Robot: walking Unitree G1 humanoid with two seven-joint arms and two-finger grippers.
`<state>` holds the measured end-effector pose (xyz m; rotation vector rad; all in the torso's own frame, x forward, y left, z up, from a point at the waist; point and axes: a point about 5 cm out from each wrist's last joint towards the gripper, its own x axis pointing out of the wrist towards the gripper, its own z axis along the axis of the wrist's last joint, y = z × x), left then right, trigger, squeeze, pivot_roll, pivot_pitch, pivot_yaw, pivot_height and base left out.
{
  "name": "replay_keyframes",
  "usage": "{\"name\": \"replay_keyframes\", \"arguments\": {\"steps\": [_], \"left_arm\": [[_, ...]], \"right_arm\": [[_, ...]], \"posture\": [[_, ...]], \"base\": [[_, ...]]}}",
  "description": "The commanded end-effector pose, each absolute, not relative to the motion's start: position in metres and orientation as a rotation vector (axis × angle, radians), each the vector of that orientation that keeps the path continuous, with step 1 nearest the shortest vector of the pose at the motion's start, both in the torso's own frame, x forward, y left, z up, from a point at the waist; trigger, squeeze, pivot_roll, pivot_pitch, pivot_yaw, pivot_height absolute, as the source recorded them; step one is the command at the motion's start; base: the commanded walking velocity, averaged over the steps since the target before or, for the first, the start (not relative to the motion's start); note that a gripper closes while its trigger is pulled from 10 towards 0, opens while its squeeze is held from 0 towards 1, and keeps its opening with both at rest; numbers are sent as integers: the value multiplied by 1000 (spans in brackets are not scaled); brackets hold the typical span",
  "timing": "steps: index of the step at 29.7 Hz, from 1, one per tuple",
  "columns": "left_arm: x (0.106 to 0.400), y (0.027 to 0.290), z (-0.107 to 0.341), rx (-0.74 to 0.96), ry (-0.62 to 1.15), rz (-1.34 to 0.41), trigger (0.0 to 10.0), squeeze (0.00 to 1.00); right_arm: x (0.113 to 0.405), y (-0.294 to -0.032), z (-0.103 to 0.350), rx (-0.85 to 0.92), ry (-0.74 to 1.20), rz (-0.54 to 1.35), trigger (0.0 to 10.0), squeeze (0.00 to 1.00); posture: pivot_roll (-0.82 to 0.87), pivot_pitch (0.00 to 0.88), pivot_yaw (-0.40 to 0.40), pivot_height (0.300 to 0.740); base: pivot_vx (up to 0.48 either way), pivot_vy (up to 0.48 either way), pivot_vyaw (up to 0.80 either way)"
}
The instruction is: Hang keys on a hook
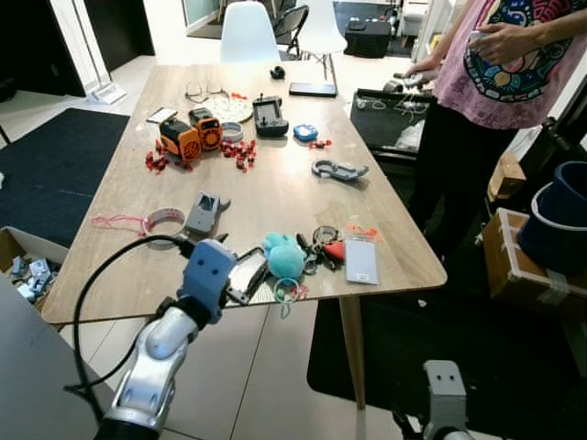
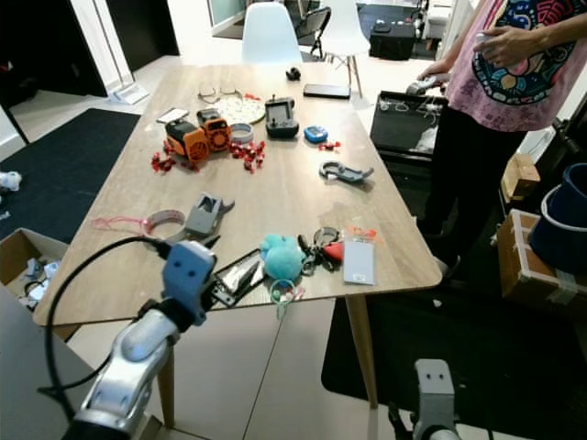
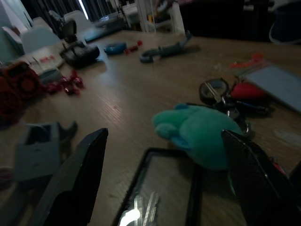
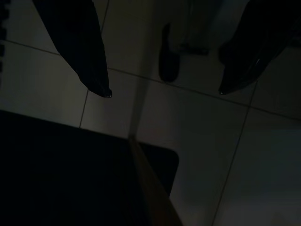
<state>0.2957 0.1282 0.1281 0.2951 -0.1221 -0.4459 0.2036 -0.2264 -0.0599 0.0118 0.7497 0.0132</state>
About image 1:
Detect bunch of keys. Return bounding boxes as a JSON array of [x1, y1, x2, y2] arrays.
[[297, 225, 346, 277]]

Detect grey metal hook clamp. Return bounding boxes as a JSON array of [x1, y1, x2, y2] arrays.
[[311, 158, 371, 183]]

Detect grey handheld device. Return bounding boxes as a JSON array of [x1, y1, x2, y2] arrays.
[[183, 190, 233, 238]]

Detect wooden table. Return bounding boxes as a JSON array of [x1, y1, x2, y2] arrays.
[[41, 61, 449, 411]]

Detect red key tag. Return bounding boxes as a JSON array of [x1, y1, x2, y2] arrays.
[[322, 239, 348, 263]]

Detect white tape roll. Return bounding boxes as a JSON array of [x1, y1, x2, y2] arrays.
[[144, 206, 188, 242]]

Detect red plastic pieces pile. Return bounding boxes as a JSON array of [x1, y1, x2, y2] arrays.
[[219, 137, 259, 173], [144, 146, 177, 175]]

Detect small grey tape roll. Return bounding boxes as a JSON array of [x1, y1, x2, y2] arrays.
[[219, 121, 246, 144]]

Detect small blue gadget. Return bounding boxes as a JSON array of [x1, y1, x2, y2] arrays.
[[293, 123, 320, 143]]

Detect orange and black device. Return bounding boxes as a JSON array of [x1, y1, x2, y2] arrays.
[[158, 106, 224, 164]]

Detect white round doily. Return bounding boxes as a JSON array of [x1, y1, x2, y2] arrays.
[[205, 91, 255, 124]]

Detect small white phone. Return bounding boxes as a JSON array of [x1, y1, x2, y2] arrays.
[[146, 106, 180, 126]]

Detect eyeglasses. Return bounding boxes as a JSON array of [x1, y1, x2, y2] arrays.
[[184, 80, 229, 105]]

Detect black smartphone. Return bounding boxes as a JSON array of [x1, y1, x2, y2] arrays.
[[288, 82, 339, 99]]

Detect open cardboard box with parts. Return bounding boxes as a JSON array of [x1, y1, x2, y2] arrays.
[[0, 225, 71, 305]]

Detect black floor mat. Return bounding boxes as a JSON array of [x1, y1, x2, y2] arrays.
[[0, 107, 131, 248]]

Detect white shell chair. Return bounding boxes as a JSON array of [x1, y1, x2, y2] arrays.
[[219, 0, 282, 64]]

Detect black office chair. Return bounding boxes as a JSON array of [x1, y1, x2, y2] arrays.
[[272, 5, 311, 58]]

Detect black rug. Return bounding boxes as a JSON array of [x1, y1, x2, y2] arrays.
[[306, 215, 587, 440]]

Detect white chair with wooden legs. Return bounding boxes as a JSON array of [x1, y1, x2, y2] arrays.
[[297, 0, 349, 86]]

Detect black case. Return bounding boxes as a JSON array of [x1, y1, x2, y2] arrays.
[[344, 18, 393, 60]]

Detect dark blue round tub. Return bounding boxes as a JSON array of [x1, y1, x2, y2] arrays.
[[516, 160, 587, 277]]

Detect taped cardboard box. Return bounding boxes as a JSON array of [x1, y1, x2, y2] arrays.
[[481, 208, 587, 319]]

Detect small cardboard box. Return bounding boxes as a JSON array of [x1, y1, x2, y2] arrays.
[[488, 150, 529, 204]]

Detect person in pink shirt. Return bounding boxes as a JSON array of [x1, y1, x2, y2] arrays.
[[404, 0, 587, 267]]

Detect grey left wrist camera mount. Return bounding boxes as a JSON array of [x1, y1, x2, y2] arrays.
[[177, 239, 238, 311]]

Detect green ring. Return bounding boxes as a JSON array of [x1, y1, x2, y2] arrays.
[[272, 277, 309, 318]]

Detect teal plush keychain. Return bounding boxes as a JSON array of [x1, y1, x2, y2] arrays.
[[260, 231, 307, 281]]

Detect pink string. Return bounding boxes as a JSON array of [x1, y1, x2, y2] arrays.
[[89, 214, 150, 236]]

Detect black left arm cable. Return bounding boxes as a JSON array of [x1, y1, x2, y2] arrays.
[[64, 235, 198, 404]]

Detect black bin with cables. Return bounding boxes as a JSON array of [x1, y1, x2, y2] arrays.
[[349, 87, 437, 159]]

